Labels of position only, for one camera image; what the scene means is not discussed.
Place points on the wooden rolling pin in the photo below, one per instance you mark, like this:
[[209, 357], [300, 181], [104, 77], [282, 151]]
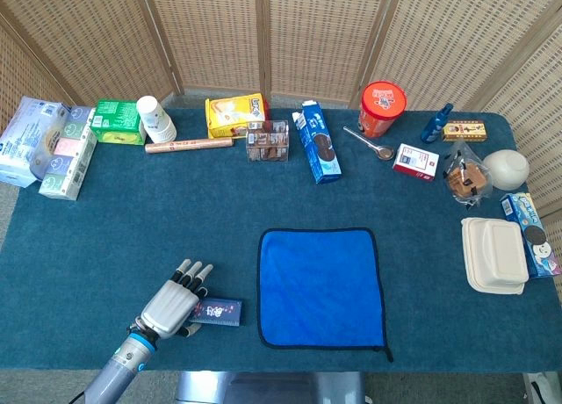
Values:
[[189, 145]]

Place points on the woven folding screen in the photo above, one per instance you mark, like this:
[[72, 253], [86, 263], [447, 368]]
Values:
[[316, 35]]

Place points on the green tissue box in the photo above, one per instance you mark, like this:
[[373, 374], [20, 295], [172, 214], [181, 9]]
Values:
[[116, 120]]

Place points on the stack of white paper cups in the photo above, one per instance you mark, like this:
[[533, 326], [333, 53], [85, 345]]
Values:
[[156, 120]]

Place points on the teal table mat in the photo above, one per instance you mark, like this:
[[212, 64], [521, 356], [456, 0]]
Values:
[[417, 246]]

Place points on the metal spoon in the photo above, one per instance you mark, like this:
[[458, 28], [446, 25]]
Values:
[[384, 153]]

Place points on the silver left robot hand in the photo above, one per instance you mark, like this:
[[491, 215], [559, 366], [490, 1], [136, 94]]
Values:
[[169, 303]]

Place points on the small yellow brown box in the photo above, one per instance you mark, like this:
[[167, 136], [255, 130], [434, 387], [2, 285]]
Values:
[[465, 131]]

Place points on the small red white box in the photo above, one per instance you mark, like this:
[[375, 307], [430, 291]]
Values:
[[415, 162]]

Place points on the blue cloth with black edge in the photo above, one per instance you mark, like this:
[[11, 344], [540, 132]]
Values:
[[320, 290]]

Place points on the clear box of brown cookies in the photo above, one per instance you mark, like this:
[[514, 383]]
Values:
[[267, 142]]

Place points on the yellow cracker box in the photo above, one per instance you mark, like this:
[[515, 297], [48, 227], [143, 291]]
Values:
[[232, 114]]

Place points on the blue spray bottle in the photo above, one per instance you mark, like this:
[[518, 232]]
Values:
[[434, 125]]

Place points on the blue sandwich cookie box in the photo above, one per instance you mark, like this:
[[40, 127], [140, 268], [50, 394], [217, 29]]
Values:
[[318, 145]]

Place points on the beige takeaway container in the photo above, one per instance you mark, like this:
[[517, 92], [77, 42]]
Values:
[[494, 254]]

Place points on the orange instant noodle tub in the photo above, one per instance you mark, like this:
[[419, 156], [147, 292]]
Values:
[[382, 107]]

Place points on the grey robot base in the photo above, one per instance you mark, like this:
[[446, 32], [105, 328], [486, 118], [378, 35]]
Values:
[[268, 388]]

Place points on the light blue cartoon cookie box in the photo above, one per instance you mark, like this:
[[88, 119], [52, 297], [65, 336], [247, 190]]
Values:
[[533, 237]]

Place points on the pastel tissue multipack box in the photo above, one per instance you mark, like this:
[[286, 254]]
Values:
[[66, 158]]

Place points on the white bowl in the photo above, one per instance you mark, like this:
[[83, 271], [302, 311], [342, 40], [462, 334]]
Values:
[[507, 169]]

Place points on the large blue white tissue pack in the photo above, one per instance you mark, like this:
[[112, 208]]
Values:
[[26, 140]]

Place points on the clear bag of cookies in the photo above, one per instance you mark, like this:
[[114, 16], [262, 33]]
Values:
[[466, 178]]

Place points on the blue folding glasses case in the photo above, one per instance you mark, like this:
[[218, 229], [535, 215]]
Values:
[[219, 312]]

